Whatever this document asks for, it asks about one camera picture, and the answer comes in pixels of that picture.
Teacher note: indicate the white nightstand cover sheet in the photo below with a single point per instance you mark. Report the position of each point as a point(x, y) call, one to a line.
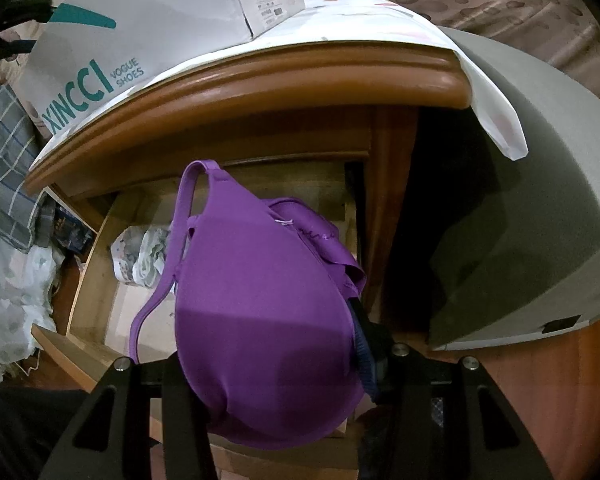
point(380, 25)

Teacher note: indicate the dark blue packet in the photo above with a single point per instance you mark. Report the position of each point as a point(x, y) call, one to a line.
point(72, 235)

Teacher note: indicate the grey plaid cloth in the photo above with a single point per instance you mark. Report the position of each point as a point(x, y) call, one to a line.
point(5, 160)

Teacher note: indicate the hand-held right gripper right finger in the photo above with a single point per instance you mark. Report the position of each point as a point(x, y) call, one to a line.
point(375, 360)

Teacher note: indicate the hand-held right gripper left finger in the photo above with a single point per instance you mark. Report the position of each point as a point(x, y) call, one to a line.
point(180, 425)

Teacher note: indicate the purple bra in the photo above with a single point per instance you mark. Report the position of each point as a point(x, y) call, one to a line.
point(260, 335)

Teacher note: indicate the wooden drawer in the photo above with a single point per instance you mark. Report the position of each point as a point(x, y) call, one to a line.
point(105, 320)

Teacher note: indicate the wooden nightstand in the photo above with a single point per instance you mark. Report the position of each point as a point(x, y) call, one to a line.
point(255, 105)

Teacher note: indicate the person's dark clothing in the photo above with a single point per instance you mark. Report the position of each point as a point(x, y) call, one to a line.
point(20, 435)

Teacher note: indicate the white shoe box teal print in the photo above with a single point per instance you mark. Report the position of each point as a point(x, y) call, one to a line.
point(155, 10)

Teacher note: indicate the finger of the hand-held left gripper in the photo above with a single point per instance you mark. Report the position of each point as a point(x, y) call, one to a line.
point(15, 47)
point(30, 5)

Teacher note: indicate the white patterned rolled cloth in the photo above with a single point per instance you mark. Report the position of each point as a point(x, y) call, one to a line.
point(135, 260)

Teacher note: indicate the large grey box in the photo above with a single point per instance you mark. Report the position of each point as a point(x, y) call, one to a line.
point(555, 185)

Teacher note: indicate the white sheer leaf-print fabric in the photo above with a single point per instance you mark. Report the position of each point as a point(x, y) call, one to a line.
point(10, 300)

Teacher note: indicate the dark patterned footwear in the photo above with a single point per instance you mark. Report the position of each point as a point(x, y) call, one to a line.
point(437, 406)

